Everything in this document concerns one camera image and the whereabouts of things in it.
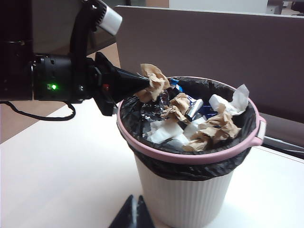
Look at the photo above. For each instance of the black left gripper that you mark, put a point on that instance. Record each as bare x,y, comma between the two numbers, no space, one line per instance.
52,71

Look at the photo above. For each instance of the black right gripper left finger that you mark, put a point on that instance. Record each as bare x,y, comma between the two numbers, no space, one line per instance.
126,216

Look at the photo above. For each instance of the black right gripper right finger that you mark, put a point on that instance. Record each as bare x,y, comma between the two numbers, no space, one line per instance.
145,216

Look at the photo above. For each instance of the brown paper ball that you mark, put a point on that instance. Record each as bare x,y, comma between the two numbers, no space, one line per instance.
154,83

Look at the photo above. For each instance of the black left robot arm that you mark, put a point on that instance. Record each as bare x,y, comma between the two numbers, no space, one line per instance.
14,47

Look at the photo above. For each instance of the white ribbed trash can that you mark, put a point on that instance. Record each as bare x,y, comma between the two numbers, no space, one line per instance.
185,202

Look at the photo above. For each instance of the black trash bag liner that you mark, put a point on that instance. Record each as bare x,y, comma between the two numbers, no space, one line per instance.
190,171

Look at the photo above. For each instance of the blue white printed wrapper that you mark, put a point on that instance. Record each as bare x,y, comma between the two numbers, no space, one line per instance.
175,83

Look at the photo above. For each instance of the small crumpled brown paper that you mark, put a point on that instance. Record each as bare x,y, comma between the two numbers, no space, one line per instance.
177,107

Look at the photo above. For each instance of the flat white tissue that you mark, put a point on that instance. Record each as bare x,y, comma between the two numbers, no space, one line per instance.
164,133

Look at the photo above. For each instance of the blue and silver wrapper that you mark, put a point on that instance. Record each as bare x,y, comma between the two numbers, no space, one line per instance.
196,108

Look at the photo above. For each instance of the grey desk divider panel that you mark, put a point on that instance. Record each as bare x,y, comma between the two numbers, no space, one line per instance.
213,47

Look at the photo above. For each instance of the large crumpled brown paper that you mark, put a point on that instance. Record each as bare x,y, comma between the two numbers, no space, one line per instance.
213,133

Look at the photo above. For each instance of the crumpled white tissue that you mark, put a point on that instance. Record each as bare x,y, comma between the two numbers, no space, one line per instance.
237,102

